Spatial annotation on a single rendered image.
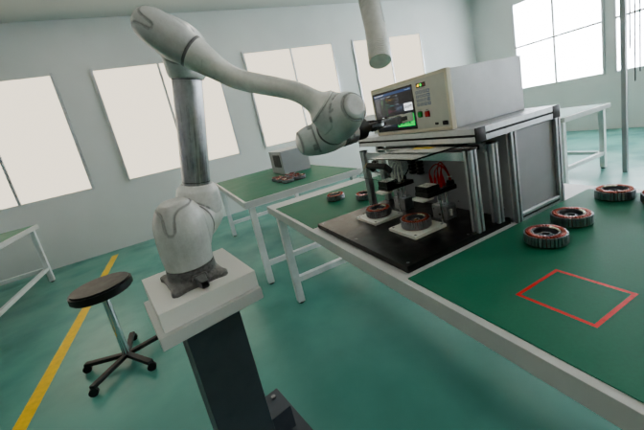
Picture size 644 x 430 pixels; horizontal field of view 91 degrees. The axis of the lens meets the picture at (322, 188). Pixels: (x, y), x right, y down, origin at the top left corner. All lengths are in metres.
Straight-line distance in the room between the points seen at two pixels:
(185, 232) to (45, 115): 4.90
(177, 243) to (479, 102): 1.12
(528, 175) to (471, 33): 7.89
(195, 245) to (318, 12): 5.98
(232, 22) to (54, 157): 3.34
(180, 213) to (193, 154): 0.25
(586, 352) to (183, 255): 0.99
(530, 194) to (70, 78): 5.60
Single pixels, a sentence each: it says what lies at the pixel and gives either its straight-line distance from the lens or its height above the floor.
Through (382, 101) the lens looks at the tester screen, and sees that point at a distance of 1.45.
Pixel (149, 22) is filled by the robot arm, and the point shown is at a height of 1.60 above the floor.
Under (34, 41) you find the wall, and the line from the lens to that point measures 6.04.
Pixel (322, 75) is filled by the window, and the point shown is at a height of 2.06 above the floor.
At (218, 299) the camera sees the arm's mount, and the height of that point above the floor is 0.77.
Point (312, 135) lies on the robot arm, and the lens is 0.99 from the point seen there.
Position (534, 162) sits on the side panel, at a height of 0.94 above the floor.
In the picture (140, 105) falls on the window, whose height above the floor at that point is 2.03.
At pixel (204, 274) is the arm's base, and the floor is 0.85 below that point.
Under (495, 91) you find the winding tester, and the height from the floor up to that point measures 1.21.
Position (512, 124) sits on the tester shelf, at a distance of 1.24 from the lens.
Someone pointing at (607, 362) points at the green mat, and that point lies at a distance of 0.77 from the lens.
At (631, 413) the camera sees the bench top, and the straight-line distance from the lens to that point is 0.72.
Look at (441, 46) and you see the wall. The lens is 8.34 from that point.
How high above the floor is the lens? 1.24
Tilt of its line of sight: 12 degrees down
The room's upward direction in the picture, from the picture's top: 12 degrees counter-clockwise
